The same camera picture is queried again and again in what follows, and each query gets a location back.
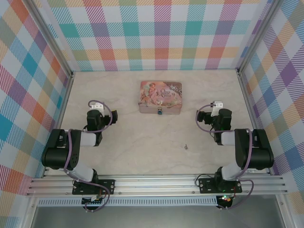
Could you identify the controller board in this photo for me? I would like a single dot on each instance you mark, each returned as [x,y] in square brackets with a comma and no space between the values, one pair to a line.
[92,202]
[225,199]

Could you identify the aluminium frame post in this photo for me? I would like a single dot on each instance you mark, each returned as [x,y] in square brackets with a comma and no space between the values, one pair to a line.
[50,38]
[259,38]

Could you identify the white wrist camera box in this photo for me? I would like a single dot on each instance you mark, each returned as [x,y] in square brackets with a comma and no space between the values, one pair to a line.
[217,105]
[97,106]

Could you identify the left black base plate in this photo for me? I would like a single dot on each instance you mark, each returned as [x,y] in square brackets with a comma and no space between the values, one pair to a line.
[108,186]

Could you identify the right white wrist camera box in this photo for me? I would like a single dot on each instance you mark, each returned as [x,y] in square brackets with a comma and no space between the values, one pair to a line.
[217,105]

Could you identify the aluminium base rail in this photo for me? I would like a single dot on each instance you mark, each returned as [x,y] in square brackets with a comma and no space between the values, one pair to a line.
[154,184]

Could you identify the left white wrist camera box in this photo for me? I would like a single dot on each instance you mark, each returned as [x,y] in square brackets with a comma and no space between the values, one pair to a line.
[97,106]

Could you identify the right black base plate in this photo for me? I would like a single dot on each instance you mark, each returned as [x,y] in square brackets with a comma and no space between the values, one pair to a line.
[206,185]

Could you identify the left controller board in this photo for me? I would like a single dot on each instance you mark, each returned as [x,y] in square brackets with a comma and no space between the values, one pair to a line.
[92,202]

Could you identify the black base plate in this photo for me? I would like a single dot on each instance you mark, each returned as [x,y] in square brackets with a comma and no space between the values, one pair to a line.
[206,185]
[108,186]

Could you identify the grey metal panel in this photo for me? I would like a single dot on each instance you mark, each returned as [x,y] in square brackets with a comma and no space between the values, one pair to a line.
[154,217]

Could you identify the aluminium side floor rail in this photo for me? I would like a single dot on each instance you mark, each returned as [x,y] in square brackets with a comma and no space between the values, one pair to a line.
[60,118]
[253,118]

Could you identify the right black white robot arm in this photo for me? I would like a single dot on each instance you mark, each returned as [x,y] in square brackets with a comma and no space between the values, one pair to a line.
[259,154]

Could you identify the pink illustrated tin box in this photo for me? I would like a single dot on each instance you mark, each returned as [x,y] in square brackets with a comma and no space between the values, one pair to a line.
[159,95]

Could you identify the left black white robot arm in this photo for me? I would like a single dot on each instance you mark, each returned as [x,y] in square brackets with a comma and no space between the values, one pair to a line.
[57,154]

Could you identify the right controller board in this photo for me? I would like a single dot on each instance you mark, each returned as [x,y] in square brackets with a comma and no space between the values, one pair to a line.
[225,199]

